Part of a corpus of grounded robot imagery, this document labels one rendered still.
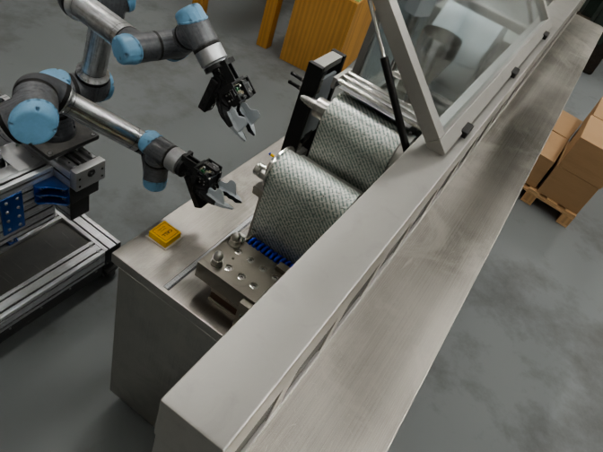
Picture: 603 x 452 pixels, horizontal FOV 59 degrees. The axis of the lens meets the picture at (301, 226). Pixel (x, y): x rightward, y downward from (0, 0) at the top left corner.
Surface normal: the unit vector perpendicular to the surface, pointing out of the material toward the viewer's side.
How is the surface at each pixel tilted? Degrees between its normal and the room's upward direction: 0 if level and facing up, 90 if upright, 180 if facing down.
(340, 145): 92
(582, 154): 90
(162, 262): 0
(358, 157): 92
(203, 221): 0
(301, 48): 90
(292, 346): 0
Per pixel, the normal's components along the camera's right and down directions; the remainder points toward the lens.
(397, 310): 0.28, -0.69
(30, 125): 0.40, 0.67
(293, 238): -0.51, 0.48
